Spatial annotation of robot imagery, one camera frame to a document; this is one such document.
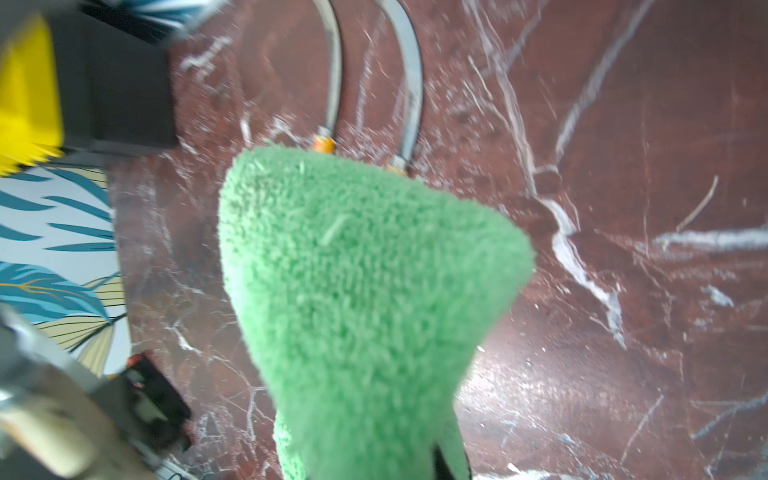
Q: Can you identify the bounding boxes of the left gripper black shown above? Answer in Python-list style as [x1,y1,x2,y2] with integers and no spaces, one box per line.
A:
[90,352,193,474]

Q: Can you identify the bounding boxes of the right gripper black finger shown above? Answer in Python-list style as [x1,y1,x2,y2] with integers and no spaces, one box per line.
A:
[433,413,472,480]

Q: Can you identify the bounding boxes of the green rag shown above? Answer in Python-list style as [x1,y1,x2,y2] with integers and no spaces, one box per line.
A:
[218,145,535,479]

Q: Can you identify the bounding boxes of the sickle labelled handle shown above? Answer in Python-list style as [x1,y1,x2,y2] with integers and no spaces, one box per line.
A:
[313,0,343,154]

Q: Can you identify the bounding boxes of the yellow black toolbox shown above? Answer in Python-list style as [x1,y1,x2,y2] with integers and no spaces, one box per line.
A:
[1,11,177,177]

